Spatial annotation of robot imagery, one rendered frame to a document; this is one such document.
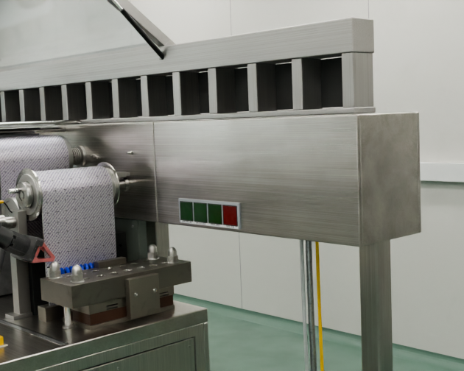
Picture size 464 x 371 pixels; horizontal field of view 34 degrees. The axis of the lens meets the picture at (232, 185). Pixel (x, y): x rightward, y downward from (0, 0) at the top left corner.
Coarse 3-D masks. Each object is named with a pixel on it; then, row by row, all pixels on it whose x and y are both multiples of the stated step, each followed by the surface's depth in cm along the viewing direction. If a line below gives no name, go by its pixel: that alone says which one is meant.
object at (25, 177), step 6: (24, 174) 211; (24, 180) 211; (30, 180) 209; (36, 186) 207; (114, 186) 224; (36, 192) 207; (114, 192) 225; (36, 198) 207; (36, 204) 208; (24, 210) 213; (30, 210) 210
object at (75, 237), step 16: (96, 208) 220; (112, 208) 223; (48, 224) 209; (64, 224) 212; (80, 224) 216; (96, 224) 220; (112, 224) 224; (48, 240) 209; (64, 240) 213; (80, 240) 216; (96, 240) 220; (112, 240) 224; (48, 256) 209; (64, 256) 213; (80, 256) 217; (96, 256) 220; (112, 256) 224
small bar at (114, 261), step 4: (104, 260) 217; (108, 260) 217; (112, 260) 217; (116, 260) 218; (120, 260) 219; (124, 260) 220; (96, 264) 214; (100, 264) 214; (104, 264) 215; (108, 264) 216; (112, 264) 217; (116, 264) 218; (100, 268) 214
